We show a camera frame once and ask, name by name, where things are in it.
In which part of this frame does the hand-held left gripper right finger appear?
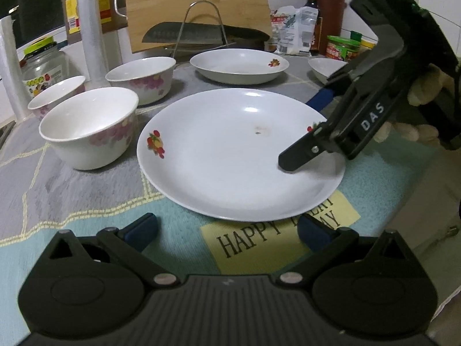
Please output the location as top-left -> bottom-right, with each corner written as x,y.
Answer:
277,219 -> 415,289

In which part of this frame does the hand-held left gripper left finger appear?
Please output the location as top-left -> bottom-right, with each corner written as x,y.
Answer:
45,213 -> 181,289

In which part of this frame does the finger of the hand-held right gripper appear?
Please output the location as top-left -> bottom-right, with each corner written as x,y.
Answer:
278,121 -> 348,172
305,58 -> 364,110

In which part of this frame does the large white plate fruit print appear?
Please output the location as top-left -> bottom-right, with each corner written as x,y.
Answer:
137,88 -> 347,221

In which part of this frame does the white bowl pink floral print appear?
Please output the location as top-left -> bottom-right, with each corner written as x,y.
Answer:
28,76 -> 86,122
39,87 -> 139,171
105,57 -> 176,106

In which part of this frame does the person's right hand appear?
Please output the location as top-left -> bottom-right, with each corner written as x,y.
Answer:
374,65 -> 449,145

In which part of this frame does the small white plate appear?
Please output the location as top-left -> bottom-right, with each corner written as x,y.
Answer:
308,58 -> 349,84

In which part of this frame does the red jar with green lid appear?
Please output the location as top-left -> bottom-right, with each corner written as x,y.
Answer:
326,35 -> 361,62

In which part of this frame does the grey and teal printed mat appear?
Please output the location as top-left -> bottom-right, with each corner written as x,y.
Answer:
0,58 -> 436,307

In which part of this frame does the white seasoning bag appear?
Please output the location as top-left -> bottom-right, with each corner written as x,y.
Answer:
270,5 -> 319,56

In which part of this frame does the brown knife block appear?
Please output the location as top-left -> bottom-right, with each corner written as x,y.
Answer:
319,0 -> 349,42

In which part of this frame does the dark soy sauce bottle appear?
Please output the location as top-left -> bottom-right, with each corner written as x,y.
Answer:
304,0 -> 323,53

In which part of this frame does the deep white plate fruit print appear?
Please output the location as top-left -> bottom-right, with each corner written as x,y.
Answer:
190,48 -> 290,84

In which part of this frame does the bamboo cutting board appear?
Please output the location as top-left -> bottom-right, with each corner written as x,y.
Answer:
123,0 -> 271,54

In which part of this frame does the glass jar green lid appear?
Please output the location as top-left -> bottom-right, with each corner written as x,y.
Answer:
22,38 -> 76,98

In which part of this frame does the short white paper roll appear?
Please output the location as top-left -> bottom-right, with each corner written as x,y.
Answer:
0,16 -> 27,121

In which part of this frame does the tall plastic wrap roll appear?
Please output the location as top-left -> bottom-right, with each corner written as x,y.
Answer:
74,0 -> 105,87

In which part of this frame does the cooking oil bottle yellow label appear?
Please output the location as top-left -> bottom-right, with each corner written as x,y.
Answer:
62,0 -> 128,44

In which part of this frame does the dark window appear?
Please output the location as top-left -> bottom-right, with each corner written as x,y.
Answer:
14,0 -> 78,49

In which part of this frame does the metal wire rack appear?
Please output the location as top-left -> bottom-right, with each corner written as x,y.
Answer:
164,1 -> 235,58

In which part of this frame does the cleaver with black handle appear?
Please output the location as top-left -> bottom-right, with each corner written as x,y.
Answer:
141,22 -> 271,46

